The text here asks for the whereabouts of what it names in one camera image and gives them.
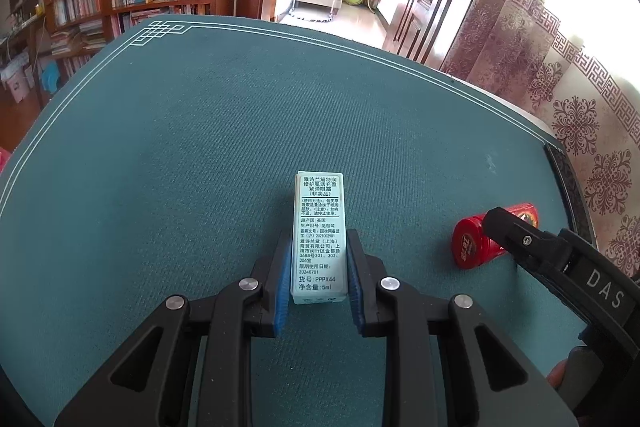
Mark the person's right hand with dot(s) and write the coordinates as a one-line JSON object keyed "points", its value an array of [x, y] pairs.
{"points": [[556, 374]]}

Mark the pale green small box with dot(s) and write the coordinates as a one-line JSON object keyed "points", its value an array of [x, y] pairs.
{"points": [[318, 237]]}

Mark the black phone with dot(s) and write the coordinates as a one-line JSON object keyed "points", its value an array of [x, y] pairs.
{"points": [[572, 187]]}

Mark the red cylindrical tube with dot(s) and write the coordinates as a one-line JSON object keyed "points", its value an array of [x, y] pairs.
{"points": [[472, 242]]}

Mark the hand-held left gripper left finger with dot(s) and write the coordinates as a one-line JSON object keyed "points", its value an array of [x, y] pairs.
{"points": [[281, 292]]}

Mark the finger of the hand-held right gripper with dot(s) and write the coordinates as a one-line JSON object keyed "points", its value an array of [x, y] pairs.
{"points": [[520, 242]]}

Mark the patterned cream curtain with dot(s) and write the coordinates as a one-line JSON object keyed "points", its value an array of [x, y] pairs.
{"points": [[575, 107]]}

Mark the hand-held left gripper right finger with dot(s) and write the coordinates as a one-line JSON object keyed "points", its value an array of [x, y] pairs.
{"points": [[356, 292]]}

